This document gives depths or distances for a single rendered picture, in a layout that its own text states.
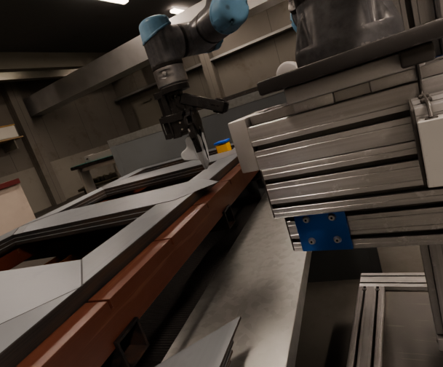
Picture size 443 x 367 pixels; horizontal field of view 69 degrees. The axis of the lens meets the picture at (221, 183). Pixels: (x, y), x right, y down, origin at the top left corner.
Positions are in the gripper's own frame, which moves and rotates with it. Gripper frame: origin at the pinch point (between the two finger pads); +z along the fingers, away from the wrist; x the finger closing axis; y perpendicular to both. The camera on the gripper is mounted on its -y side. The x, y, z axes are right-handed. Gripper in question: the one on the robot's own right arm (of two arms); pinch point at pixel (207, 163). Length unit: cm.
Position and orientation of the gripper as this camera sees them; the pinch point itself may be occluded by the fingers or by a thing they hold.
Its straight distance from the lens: 80.8
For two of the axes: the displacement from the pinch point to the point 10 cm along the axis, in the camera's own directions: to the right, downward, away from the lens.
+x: -1.7, 2.7, -9.5
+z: 3.0, 9.3, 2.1
